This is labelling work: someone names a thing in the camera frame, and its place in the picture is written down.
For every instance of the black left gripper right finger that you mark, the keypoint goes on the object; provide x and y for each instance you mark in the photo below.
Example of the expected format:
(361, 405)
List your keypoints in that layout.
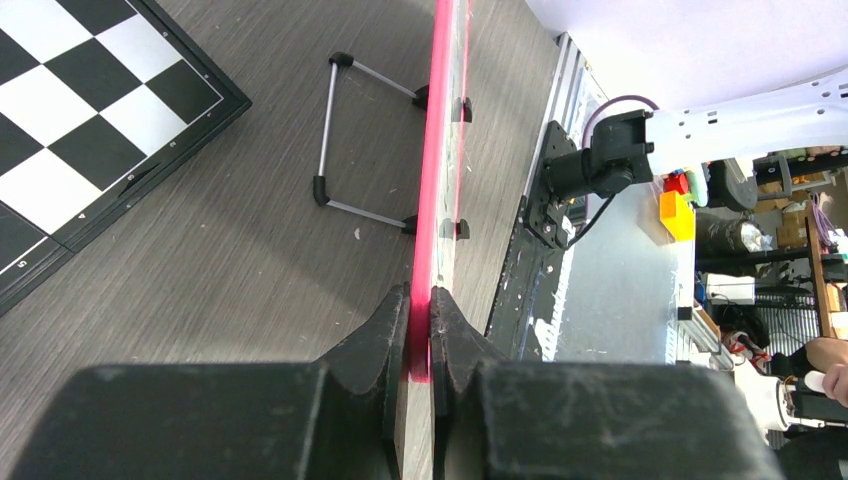
(496, 418)

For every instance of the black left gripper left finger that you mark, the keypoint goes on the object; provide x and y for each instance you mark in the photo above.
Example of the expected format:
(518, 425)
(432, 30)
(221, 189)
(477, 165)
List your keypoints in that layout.
(340, 416)

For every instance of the pink framed whiteboard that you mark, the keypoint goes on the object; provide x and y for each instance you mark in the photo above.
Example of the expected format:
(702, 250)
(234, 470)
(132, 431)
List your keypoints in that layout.
(443, 148)

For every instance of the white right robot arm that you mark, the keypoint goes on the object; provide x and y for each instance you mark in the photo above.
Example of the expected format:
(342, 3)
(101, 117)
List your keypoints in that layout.
(637, 146)

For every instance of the black whiteboard stand foot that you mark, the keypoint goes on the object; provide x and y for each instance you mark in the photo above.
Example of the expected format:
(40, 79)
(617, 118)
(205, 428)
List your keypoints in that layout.
(454, 230)
(462, 110)

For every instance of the person's hand in background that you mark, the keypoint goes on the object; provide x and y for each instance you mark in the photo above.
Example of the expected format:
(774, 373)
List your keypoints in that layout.
(835, 383)

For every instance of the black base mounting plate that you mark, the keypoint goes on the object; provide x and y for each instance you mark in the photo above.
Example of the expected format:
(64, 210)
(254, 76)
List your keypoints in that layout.
(525, 319)

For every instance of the orange block in background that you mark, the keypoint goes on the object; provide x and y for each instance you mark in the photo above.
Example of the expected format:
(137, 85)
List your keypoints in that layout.
(677, 216)

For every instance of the black white checkerboard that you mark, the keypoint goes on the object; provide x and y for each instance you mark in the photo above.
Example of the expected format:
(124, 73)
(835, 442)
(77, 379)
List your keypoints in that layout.
(100, 102)

